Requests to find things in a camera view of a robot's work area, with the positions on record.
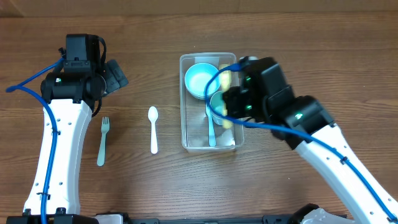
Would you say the yellow plastic fork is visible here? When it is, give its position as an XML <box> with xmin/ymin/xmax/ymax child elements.
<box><xmin>219</xmin><ymin>70</ymin><xmax>233</xmax><ymax>129</ymax></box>

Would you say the teal green cup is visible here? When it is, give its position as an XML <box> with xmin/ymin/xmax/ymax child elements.
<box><xmin>210</xmin><ymin>91</ymin><xmax>224</xmax><ymax>126</ymax></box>

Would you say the light blue bowl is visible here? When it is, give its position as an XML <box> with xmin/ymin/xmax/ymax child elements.
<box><xmin>184</xmin><ymin>63</ymin><xmax>218</xmax><ymax>100</ymax></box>

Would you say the light blue plastic fork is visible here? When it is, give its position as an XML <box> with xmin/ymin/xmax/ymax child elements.
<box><xmin>205</xmin><ymin>105</ymin><xmax>216</xmax><ymax>147</ymax></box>

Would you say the white plastic spoon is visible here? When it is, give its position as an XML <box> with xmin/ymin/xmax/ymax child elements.
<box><xmin>148</xmin><ymin>106</ymin><xmax>159</xmax><ymax>154</ymax></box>

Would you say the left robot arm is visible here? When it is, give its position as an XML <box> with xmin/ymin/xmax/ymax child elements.
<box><xmin>6</xmin><ymin>34</ymin><xmax>128</xmax><ymax>224</ymax></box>

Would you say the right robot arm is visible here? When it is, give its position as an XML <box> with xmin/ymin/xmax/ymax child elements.
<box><xmin>220</xmin><ymin>57</ymin><xmax>397</xmax><ymax>223</ymax></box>

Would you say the clear plastic container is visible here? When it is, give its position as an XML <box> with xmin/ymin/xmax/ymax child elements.
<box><xmin>179</xmin><ymin>52</ymin><xmax>244</xmax><ymax>152</ymax></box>

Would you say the pale green plastic fork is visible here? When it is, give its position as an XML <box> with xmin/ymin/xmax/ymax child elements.
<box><xmin>96</xmin><ymin>116</ymin><xmax>110</xmax><ymax>167</ymax></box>

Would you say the left blue cable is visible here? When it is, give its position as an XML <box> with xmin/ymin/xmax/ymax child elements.
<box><xmin>5</xmin><ymin>57</ymin><xmax>65</xmax><ymax>224</ymax></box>

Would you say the blue cable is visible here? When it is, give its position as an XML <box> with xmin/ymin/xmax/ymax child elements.
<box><xmin>5</xmin><ymin>57</ymin><xmax>65</xmax><ymax>224</ymax></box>
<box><xmin>204</xmin><ymin>63</ymin><xmax>398</xmax><ymax>222</ymax></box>

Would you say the right blue cable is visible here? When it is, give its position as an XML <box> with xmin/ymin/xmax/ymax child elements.
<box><xmin>204</xmin><ymin>63</ymin><xmax>398</xmax><ymax>222</ymax></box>

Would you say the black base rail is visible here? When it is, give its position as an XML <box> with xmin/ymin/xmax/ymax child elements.
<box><xmin>6</xmin><ymin>207</ymin><xmax>349</xmax><ymax>224</ymax></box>

